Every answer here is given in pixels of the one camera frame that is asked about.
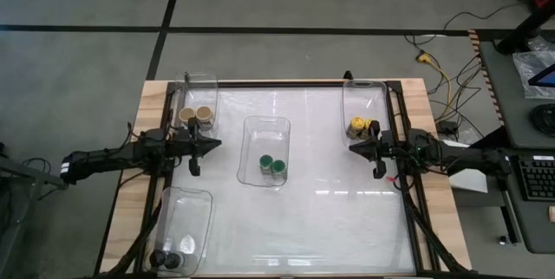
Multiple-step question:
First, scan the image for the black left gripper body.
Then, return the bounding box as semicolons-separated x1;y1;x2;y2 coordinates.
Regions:
173;117;205;177

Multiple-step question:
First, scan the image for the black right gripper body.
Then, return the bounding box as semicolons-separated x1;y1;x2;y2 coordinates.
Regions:
368;119;408;179

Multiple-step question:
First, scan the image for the yellow lid spice jar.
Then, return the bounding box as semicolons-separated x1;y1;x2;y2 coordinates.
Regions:
362;117;376;140
346;116;369;140

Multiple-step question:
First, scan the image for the tan lid spice jar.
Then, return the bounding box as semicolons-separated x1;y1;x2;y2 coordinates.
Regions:
178;106;197;127
194;105;214;132

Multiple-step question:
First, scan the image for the black power brick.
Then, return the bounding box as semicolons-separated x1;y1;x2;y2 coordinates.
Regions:
435;120;460;137

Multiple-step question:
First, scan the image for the clear plastic bin with sticker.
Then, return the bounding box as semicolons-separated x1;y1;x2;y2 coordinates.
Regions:
145;185;213;276

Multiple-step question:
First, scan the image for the light wooden table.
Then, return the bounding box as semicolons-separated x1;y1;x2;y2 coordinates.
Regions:
99;78;473;276

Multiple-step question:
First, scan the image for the white paper sheet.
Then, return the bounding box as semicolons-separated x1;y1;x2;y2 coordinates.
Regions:
440;139;489;194

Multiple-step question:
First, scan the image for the black floor beam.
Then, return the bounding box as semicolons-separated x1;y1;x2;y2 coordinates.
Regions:
470;126;512;152

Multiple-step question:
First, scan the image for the grey desk with striped edge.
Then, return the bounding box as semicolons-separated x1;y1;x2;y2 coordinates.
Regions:
469;29;555;149

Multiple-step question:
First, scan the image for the black keyboard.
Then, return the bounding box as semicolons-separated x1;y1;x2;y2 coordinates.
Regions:
517;154;555;202

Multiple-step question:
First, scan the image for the grey metal stand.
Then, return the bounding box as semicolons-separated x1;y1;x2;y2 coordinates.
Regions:
0;139;73;279

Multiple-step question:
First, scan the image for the clear plastic bag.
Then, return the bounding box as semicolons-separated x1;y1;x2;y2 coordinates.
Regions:
511;47;555;100

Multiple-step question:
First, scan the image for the dark grey desk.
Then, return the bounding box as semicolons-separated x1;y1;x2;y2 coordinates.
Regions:
495;146;555;255

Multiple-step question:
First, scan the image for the black desk leg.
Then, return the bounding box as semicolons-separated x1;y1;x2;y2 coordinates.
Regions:
495;8;555;55

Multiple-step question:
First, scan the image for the blue screen tablet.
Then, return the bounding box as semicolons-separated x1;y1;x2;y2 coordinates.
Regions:
527;62;555;88

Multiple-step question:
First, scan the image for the black metal rig frame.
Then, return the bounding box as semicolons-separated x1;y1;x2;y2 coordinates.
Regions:
103;70;472;279

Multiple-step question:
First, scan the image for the yellow cable with plug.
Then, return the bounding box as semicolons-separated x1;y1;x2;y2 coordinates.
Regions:
414;50;454;120

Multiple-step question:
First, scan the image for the black cable bundle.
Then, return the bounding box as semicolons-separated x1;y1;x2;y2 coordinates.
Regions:
402;31;485;127

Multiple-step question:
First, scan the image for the long black floor cable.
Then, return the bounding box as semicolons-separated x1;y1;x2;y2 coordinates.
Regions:
442;1;524;31

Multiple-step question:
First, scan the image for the black coiled cable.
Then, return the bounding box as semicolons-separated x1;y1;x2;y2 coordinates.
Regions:
528;103;555;138

